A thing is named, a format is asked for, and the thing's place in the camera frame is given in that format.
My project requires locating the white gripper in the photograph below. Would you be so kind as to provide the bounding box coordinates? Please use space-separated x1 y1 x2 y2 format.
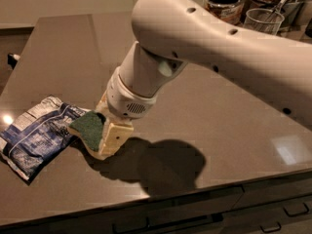
96 67 156 158

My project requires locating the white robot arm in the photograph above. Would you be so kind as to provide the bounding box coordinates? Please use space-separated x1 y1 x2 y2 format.
97 0 312 159

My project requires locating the black drawer handle right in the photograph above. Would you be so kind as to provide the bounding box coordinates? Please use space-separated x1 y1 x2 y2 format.
283 203 310 217

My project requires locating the green and yellow sponge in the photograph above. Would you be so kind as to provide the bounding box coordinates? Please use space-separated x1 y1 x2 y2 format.
67 111 106 160

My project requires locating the black drawer handle left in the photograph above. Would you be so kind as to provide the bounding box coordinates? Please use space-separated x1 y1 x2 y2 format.
112 217 150 234

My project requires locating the dark object at left edge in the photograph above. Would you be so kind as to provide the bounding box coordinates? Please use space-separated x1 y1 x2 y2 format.
7 53 20 68

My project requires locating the glass jar with black lid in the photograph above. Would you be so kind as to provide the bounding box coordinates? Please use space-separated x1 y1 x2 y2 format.
205 0 244 25

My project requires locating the black drawer handle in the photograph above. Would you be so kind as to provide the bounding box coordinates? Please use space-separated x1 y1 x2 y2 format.
112 217 150 234
283 203 310 217
259 222 282 234

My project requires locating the black drawer handle middle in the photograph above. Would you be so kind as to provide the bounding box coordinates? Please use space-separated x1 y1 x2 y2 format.
259 222 282 234

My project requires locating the blue chip bag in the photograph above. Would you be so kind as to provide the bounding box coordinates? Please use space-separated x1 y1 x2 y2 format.
0 96 87 182

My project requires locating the metal whisk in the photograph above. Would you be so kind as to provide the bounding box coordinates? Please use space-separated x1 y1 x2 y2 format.
264 0 288 23

